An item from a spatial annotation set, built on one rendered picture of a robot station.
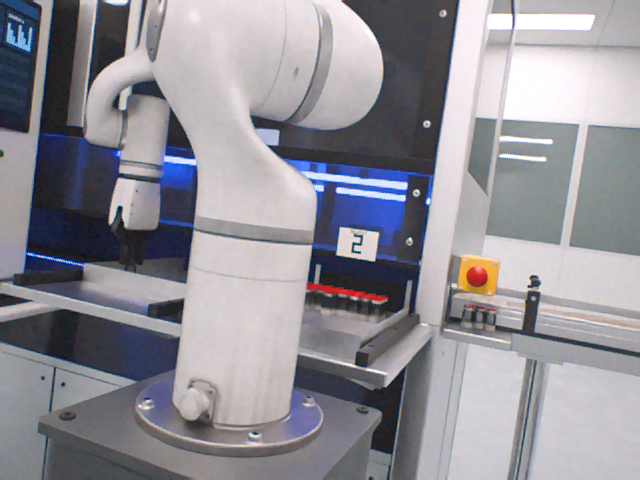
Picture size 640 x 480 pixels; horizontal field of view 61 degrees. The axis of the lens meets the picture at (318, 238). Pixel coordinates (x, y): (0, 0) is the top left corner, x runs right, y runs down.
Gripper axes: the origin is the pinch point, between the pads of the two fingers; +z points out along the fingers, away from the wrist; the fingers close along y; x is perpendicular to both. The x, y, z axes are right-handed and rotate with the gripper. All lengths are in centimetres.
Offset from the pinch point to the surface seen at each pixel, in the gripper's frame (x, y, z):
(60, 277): -6.3, 11.6, 4.9
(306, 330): 45.9, 17.6, 3.1
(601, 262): 146, -480, 4
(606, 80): 125, -482, -164
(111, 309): 13.5, 20.3, 5.9
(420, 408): 59, -20, 23
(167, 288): 13.8, 6.3, 3.9
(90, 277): -4.1, 6.4, 4.9
